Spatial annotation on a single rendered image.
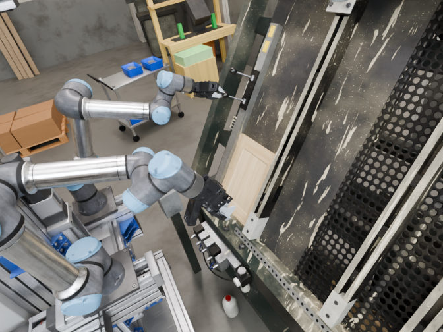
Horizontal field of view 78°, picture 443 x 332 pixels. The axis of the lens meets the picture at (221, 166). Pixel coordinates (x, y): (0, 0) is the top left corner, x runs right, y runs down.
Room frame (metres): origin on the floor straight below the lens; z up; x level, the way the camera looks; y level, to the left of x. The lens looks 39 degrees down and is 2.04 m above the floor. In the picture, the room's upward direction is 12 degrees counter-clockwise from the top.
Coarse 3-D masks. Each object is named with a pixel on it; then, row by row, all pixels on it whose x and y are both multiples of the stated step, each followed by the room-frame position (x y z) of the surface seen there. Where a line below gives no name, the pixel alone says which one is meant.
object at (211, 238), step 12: (204, 216) 1.14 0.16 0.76; (204, 228) 1.06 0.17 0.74; (216, 228) 1.00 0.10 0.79; (204, 240) 0.96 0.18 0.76; (216, 240) 0.96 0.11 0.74; (228, 240) 0.89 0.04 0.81; (216, 252) 0.87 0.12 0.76; (228, 252) 0.87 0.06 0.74; (216, 264) 0.82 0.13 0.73; (228, 264) 0.82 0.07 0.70; (240, 264) 0.78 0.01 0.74; (240, 276) 0.71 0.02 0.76; (252, 276) 0.71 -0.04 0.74; (252, 288) 0.73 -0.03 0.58
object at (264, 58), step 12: (276, 24) 1.36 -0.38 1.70; (276, 36) 1.35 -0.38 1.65; (264, 60) 1.32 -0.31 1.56; (264, 72) 1.32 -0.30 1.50; (252, 96) 1.28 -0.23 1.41; (240, 108) 1.30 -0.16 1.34; (252, 108) 1.28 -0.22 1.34; (240, 120) 1.26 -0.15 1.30; (240, 132) 1.24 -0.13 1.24; (228, 144) 1.25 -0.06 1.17; (228, 156) 1.20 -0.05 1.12
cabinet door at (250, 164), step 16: (240, 144) 1.20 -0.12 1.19; (256, 144) 1.11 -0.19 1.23; (240, 160) 1.15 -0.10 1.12; (256, 160) 1.06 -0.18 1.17; (272, 160) 0.99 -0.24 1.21; (240, 176) 1.09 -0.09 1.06; (256, 176) 1.01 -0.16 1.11; (240, 192) 1.04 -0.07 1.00; (256, 192) 0.96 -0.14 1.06; (240, 208) 0.98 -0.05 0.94
